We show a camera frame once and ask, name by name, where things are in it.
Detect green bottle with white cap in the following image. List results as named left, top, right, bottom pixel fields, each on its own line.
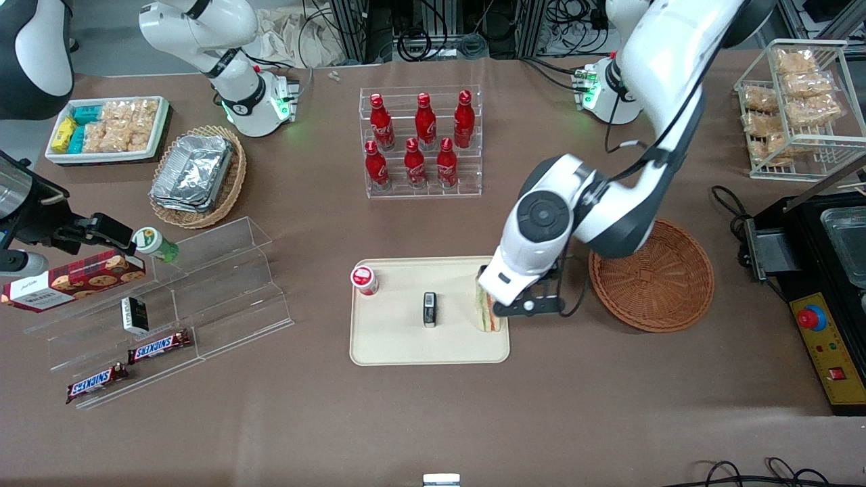
left=133, top=227, right=180, bottom=264

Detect red Walkers cookie box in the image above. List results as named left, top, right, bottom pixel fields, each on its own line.
left=0, top=249, right=147, bottom=313

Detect red cola bottle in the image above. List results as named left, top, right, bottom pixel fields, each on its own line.
left=436, top=137, right=459, bottom=188
left=369, top=93, right=396, bottom=151
left=365, top=140, right=391, bottom=190
left=404, top=138, right=428, bottom=189
left=453, top=90, right=476, bottom=149
left=415, top=93, right=437, bottom=151

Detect black machine power cable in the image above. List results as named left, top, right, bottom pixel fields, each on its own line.
left=712, top=186, right=753, bottom=239

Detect white rectangular snack tray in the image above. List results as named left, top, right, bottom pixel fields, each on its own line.
left=45, top=96, right=171, bottom=165

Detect aluminium equipment frame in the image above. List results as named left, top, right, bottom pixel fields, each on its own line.
left=329, top=0, right=610, bottom=65

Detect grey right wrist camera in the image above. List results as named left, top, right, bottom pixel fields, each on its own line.
left=0, top=249, right=49, bottom=277

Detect white wire rack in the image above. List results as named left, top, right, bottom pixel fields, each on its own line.
left=734, top=39, right=866, bottom=182

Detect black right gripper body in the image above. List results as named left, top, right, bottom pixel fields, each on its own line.
left=10, top=177, right=83, bottom=246

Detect stacked aluminium foil trays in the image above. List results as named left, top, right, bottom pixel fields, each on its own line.
left=150, top=134, right=235, bottom=214

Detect oval tan wicker basket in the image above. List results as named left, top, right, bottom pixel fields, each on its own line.
left=149, top=124, right=248, bottom=229

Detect round brown wicker basket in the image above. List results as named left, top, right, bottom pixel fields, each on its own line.
left=588, top=218, right=715, bottom=333

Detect small black and white box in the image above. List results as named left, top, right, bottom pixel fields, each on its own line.
left=120, top=296, right=150, bottom=335

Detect bagged pastry snack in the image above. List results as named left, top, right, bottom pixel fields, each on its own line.
left=775, top=49, right=818, bottom=75
left=783, top=71, right=834, bottom=99
left=765, top=132, right=809, bottom=166
left=788, top=93, right=843, bottom=128
left=744, top=112, right=785, bottom=138
left=743, top=87, right=780, bottom=114

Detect black floor cable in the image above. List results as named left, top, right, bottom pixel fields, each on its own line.
left=683, top=458, right=866, bottom=487

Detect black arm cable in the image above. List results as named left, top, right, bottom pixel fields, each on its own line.
left=563, top=88, right=704, bottom=317

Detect clear plastic container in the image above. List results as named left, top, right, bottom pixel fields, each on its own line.
left=820, top=206, right=866, bottom=288

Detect triangular sandwich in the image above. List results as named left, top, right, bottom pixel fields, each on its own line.
left=474, top=276, right=505, bottom=334

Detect small red-capped bottle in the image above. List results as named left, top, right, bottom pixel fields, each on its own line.
left=350, top=266, right=380, bottom=296

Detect crumpled beige cloth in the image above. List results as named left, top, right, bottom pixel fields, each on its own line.
left=257, top=7, right=346, bottom=68

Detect Snickers chocolate bar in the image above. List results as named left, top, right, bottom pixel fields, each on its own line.
left=66, top=363, right=129, bottom=404
left=127, top=329, right=192, bottom=365

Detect yellow snack pack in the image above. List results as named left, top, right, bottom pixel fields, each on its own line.
left=51, top=116, right=77, bottom=154

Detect black base cables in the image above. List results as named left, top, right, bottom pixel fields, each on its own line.
left=520, top=55, right=589, bottom=92

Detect clear acrylic stepped shelf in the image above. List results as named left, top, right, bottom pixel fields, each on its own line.
left=24, top=216, right=295, bottom=411

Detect clear acrylic bottle rack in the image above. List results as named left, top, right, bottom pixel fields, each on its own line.
left=359, top=85, right=483, bottom=200

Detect black sealing machine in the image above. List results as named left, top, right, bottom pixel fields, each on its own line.
left=744, top=157, right=866, bottom=417

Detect beige plastic tray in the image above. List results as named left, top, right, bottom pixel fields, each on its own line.
left=349, top=256, right=511, bottom=366

